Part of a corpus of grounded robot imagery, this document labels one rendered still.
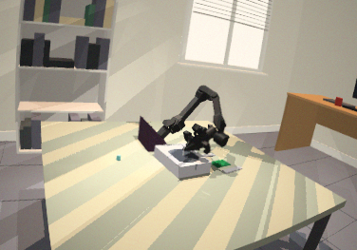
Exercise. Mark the grey round disc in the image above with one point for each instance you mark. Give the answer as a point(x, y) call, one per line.
point(188, 156)

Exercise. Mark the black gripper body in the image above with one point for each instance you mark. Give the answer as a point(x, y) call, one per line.
point(204, 142)

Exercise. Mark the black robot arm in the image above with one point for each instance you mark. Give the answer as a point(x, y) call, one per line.
point(176, 124)

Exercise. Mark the green rectangular block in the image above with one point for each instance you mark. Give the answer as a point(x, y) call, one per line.
point(220, 163)

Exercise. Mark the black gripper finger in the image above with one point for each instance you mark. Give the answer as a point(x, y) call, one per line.
point(193, 146)
point(190, 141)

